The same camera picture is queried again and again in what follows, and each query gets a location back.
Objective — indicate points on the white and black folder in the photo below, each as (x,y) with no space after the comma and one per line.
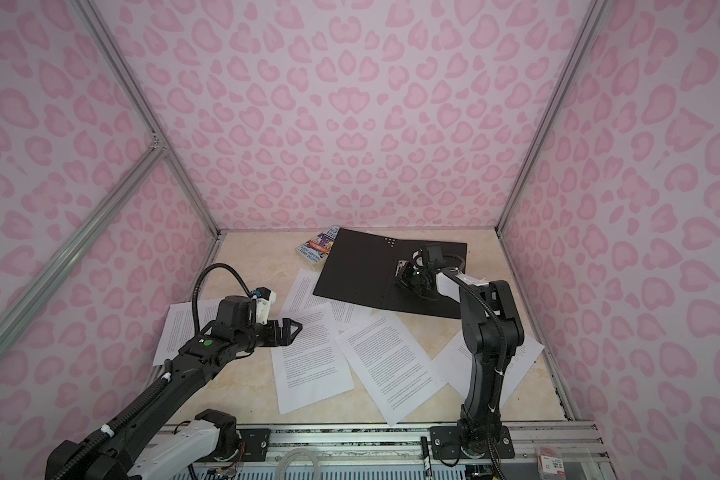
(361,268)

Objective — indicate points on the black marker pen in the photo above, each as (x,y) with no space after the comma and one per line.
(425,457)

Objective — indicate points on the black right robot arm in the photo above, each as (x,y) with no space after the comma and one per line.
(492,331)

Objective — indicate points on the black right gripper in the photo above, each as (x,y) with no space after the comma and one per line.
(404,276)

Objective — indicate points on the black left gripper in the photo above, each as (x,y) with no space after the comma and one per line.
(286,337)

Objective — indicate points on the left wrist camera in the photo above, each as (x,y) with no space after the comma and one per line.
(264,301)

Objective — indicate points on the printed paper sheet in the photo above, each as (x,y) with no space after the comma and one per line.
(179,327)
(394,369)
(301,297)
(313,368)
(454,363)

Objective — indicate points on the clear box with label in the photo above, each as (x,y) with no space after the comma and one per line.
(550,464)

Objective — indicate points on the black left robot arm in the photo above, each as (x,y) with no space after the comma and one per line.
(121,448)

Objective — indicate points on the colourful paperback book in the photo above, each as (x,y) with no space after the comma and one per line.
(316,250)

